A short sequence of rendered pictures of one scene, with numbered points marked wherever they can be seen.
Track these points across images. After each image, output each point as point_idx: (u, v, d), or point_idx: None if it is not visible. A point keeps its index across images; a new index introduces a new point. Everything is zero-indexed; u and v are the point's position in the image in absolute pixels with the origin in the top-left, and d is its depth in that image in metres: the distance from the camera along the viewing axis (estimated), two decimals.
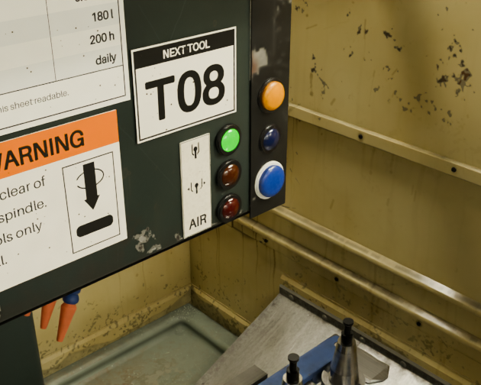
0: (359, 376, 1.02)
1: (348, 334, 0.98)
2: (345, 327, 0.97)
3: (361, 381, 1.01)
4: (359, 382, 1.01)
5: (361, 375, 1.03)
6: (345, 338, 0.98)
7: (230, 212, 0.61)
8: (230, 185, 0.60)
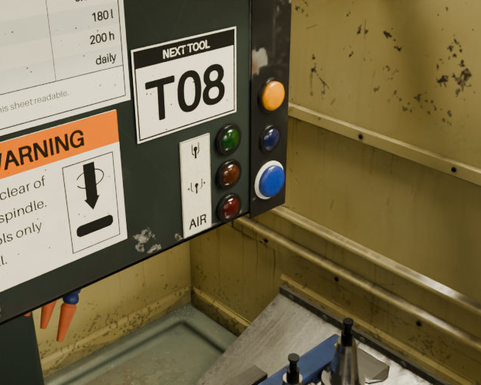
0: (359, 376, 1.02)
1: (348, 334, 0.98)
2: (345, 327, 0.97)
3: (361, 381, 1.01)
4: (359, 382, 1.01)
5: (361, 375, 1.03)
6: (345, 338, 0.98)
7: (230, 212, 0.61)
8: (230, 185, 0.60)
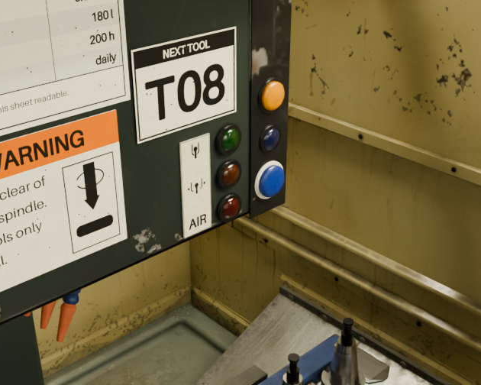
0: (359, 376, 1.02)
1: (348, 334, 0.98)
2: (345, 327, 0.97)
3: (361, 381, 1.01)
4: (359, 382, 1.01)
5: (361, 375, 1.03)
6: (345, 338, 0.98)
7: (230, 212, 0.61)
8: (230, 185, 0.60)
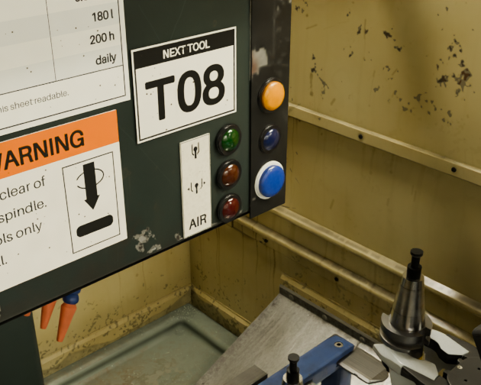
0: (424, 320, 0.88)
1: (416, 267, 0.84)
2: (413, 258, 0.84)
3: (427, 325, 0.88)
4: (425, 325, 0.87)
5: (427, 318, 0.89)
6: (412, 271, 0.84)
7: (230, 212, 0.61)
8: (230, 185, 0.60)
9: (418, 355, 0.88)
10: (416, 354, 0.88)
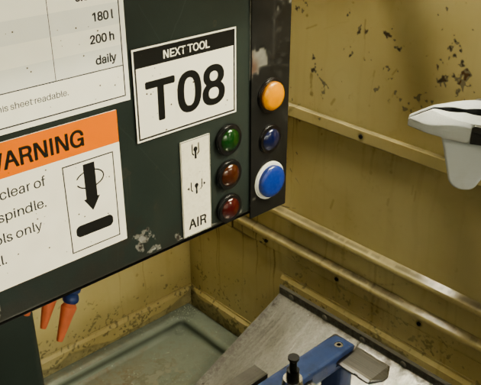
0: None
1: None
2: None
3: None
4: None
5: None
6: None
7: (230, 212, 0.61)
8: (230, 185, 0.60)
9: None
10: None
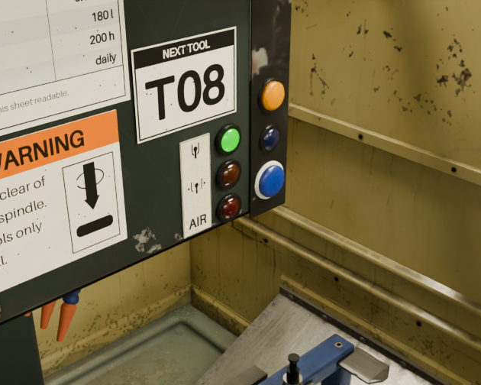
0: None
1: None
2: None
3: None
4: None
5: None
6: None
7: (230, 212, 0.61)
8: (230, 185, 0.60)
9: None
10: None
